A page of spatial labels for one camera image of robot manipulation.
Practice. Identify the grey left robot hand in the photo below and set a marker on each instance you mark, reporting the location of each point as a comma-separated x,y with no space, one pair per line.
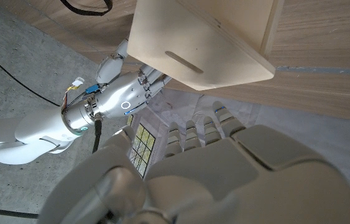
224,174

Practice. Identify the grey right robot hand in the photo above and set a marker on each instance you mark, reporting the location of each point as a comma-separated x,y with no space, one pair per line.
115,99

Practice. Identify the wooden drawer box with slot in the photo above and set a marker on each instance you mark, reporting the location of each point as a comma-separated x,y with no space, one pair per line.
199,40

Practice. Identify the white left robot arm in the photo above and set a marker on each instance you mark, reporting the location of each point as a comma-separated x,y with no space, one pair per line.
28,137

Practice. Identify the printed window backdrop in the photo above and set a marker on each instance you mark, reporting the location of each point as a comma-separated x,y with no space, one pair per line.
286,115

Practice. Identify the black rubber band loop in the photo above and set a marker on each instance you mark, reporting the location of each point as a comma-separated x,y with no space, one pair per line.
84,13

